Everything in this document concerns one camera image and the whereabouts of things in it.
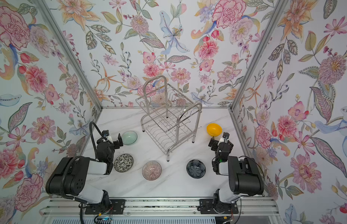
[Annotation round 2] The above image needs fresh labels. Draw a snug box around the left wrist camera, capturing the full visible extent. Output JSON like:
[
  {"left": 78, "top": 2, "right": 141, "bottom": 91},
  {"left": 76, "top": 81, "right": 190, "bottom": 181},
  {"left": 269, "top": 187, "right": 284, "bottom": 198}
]
[{"left": 105, "top": 135, "right": 113, "bottom": 143}]

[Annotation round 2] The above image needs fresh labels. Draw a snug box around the dark blue patterned bowl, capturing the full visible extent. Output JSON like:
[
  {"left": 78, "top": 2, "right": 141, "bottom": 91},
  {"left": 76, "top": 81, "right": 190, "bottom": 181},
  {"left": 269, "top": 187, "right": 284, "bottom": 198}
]
[{"left": 186, "top": 160, "right": 206, "bottom": 179}]

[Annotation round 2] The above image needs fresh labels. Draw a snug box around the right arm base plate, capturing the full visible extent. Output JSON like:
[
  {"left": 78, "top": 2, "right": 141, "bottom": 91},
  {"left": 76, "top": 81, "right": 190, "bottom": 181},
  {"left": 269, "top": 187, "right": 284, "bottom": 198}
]
[{"left": 197, "top": 199, "right": 239, "bottom": 215}]

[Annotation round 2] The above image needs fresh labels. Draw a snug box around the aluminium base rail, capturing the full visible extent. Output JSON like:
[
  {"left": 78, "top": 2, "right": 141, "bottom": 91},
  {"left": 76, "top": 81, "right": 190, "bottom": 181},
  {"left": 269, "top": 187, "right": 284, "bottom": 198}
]
[{"left": 38, "top": 196, "right": 280, "bottom": 217}]

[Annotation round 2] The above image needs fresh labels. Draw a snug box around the black corrugated cable hose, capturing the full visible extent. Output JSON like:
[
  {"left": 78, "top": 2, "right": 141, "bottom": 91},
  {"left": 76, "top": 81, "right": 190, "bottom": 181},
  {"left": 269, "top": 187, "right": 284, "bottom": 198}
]
[{"left": 59, "top": 121, "right": 107, "bottom": 199}]

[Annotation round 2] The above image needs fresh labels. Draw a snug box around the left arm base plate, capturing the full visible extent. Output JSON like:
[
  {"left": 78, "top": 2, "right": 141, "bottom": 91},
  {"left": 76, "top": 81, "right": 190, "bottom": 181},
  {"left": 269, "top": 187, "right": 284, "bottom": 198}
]
[{"left": 85, "top": 199, "right": 126, "bottom": 215}]

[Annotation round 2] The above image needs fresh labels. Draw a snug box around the pink glass bowl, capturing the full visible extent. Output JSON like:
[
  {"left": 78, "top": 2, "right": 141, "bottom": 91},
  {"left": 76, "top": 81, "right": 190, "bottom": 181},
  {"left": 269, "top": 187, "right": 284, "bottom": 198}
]
[{"left": 142, "top": 161, "right": 162, "bottom": 181}]

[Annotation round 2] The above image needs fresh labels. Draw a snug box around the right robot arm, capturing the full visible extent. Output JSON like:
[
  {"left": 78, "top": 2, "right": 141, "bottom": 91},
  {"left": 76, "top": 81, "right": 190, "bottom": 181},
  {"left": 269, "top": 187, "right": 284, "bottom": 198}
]
[{"left": 209, "top": 133, "right": 264, "bottom": 214}]

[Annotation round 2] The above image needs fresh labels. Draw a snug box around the steel two-tier dish rack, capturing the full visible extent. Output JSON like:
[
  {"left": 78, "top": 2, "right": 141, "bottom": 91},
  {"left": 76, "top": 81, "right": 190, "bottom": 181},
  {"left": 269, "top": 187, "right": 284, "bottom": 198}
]
[{"left": 136, "top": 75, "right": 202, "bottom": 161}]

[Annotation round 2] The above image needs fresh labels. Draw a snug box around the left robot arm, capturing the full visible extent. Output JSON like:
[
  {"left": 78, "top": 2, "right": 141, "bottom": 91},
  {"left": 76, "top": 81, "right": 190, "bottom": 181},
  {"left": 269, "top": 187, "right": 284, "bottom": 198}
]
[{"left": 45, "top": 131, "right": 124, "bottom": 213}]

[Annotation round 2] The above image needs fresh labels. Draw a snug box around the green glass bowl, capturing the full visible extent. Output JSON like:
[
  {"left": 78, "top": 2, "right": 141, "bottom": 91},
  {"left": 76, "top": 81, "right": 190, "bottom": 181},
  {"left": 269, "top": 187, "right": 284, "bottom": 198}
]
[{"left": 121, "top": 131, "right": 138, "bottom": 145}]

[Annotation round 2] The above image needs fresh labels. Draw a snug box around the black white speckled bowl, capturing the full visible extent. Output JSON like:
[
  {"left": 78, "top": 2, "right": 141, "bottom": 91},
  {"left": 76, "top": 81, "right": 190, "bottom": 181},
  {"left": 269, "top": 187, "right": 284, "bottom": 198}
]
[{"left": 114, "top": 154, "right": 134, "bottom": 173}]

